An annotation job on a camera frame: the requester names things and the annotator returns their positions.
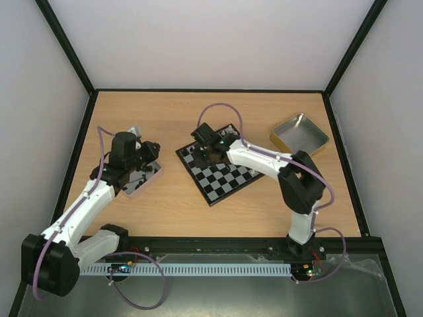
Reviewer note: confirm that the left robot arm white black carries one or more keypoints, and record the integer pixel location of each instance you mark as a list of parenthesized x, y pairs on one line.
[(53, 260)]

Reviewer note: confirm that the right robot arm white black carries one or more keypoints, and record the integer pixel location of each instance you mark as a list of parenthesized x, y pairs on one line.
[(301, 183)]

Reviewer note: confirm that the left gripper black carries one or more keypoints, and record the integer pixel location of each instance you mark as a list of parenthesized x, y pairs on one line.
[(153, 152)]

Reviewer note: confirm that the black aluminium frame rail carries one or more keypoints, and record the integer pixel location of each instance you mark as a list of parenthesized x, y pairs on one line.
[(271, 248)]

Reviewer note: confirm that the black grey chess board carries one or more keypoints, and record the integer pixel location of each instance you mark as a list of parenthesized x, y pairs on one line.
[(216, 182)]

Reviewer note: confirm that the light blue cable duct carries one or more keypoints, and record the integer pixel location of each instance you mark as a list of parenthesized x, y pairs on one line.
[(190, 270)]

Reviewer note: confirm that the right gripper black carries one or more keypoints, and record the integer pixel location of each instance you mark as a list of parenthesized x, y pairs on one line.
[(205, 155)]

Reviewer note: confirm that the yellow empty tin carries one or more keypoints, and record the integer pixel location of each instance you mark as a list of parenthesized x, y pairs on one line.
[(299, 133)]

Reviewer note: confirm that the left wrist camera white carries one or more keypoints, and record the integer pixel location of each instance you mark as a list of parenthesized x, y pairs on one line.
[(135, 130)]

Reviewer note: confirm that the pink tin with black pieces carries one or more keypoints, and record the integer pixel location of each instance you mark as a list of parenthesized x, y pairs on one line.
[(138, 192)]

